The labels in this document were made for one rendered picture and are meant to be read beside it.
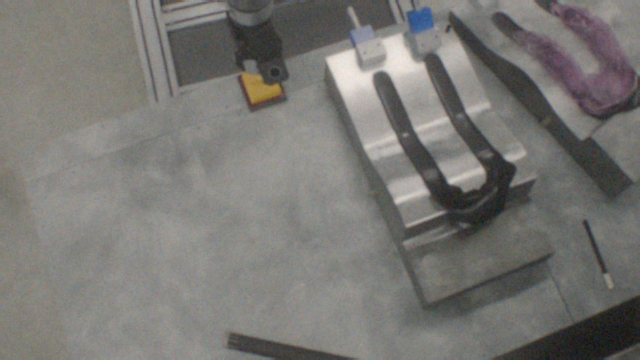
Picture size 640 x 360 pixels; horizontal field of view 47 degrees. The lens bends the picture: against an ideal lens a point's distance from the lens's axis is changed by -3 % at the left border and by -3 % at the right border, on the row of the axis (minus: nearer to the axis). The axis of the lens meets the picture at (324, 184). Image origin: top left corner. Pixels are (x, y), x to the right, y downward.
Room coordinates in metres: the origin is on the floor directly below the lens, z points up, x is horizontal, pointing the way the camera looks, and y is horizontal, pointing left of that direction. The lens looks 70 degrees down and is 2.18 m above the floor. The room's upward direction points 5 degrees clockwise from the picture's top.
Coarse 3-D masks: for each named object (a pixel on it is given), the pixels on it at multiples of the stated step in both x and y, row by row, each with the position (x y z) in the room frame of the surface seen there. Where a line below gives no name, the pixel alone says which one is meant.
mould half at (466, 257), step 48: (336, 96) 0.66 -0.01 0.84; (432, 96) 0.66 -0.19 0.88; (480, 96) 0.67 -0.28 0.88; (384, 144) 0.55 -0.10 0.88; (432, 144) 0.55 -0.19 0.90; (384, 192) 0.46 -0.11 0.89; (528, 192) 0.49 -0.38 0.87; (432, 240) 0.38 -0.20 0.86; (480, 240) 0.39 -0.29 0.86; (528, 240) 0.40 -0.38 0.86; (432, 288) 0.30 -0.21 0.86
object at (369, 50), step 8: (352, 16) 0.81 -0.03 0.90; (352, 32) 0.77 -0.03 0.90; (360, 32) 0.77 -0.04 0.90; (368, 32) 0.77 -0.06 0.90; (352, 40) 0.76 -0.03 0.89; (360, 40) 0.75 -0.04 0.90; (368, 40) 0.75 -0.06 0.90; (376, 40) 0.75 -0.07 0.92; (360, 48) 0.73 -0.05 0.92; (368, 48) 0.73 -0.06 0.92; (376, 48) 0.73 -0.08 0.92; (384, 48) 0.73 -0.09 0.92; (360, 56) 0.71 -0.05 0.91; (368, 56) 0.71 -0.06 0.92; (376, 56) 0.71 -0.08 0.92; (384, 56) 0.72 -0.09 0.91; (368, 64) 0.71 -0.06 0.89
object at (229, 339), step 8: (224, 336) 0.18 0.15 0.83; (232, 336) 0.18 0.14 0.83; (240, 336) 0.19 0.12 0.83; (248, 336) 0.19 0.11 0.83; (224, 344) 0.17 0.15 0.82; (232, 344) 0.17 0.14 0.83; (240, 344) 0.17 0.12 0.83; (248, 344) 0.17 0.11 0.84; (256, 344) 0.17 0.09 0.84; (264, 344) 0.17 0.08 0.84; (272, 344) 0.17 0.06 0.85; (280, 344) 0.18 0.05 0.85; (248, 352) 0.16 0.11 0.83; (256, 352) 0.16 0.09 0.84; (264, 352) 0.16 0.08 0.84; (272, 352) 0.16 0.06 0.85; (280, 352) 0.16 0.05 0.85; (288, 352) 0.16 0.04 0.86; (296, 352) 0.16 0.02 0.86; (304, 352) 0.16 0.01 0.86; (312, 352) 0.17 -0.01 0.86; (320, 352) 0.17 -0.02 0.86
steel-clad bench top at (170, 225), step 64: (320, 64) 0.75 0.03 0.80; (128, 128) 0.57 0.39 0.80; (192, 128) 0.58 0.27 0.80; (256, 128) 0.60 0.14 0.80; (320, 128) 0.61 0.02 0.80; (512, 128) 0.65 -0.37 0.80; (64, 192) 0.43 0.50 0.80; (128, 192) 0.44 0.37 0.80; (192, 192) 0.45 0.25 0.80; (256, 192) 0.46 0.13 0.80; (320, 192) 0.48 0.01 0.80; (576, 192) 0.52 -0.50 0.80; (64, 256) 0.30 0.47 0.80; (128, 256) 0.32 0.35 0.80; (192, 256) 0.33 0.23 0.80; (256, 256) 0.34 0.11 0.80; (320, 256) 0.35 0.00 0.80; (384, 256) 0.36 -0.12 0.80; (576, 256) 0.39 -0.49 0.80; (64, 320) 0.19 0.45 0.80; (128, 320) 0.20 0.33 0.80; (192, 320) 0.21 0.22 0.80; (256, 320) 0.22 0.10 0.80; (320, 320) 0.23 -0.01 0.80; (384, 320) 0.24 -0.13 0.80; (448, 320) 0.25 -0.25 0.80; (512, 320) 0.26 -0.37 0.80; (576, 320) 0.27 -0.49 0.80
